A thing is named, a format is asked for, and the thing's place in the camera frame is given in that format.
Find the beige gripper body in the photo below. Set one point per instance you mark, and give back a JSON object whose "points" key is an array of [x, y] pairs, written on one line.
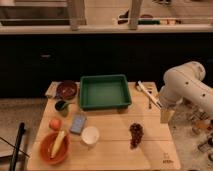
{"points": [[166, 115]]}

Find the dark purple grape bunch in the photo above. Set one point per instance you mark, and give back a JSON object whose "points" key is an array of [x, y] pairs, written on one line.
{"points": [[136, 134]]}

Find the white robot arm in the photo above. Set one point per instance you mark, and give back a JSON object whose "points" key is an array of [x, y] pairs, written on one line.
{"points": [[185, 81]]}

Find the white paper cup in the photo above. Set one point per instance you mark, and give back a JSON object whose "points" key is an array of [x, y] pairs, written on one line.
{"points": [[90, 135]]}

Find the dark green cup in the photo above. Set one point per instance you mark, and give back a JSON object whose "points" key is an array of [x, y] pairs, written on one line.
{"points": [[62, 107]]}

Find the green plastic tray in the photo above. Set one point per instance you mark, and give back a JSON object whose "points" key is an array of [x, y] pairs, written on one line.
{"points": [[104, 92]]}

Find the blue sponge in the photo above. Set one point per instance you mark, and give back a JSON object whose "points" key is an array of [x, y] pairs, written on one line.
{"points": [[77, 124]]}

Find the dark red bowl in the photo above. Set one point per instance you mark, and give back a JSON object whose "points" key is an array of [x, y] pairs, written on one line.
{"points": [[67, 89]]}

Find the yellow banana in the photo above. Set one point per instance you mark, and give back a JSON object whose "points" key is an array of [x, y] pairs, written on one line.
{"points": [[57, 143]]}

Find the orange peach fruit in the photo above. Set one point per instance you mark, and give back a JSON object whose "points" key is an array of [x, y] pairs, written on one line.
{"points": [[55, 124]]}

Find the wooden block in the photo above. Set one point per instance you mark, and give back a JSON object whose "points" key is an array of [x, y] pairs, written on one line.
{"points": [[52, 91]]}

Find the orange bowl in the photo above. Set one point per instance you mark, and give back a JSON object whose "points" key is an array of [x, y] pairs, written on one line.
{"points": [[46, 146]]}

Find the black tripod stand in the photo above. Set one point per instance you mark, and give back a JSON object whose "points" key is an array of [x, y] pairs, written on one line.
{"points": [[16, 146]]}

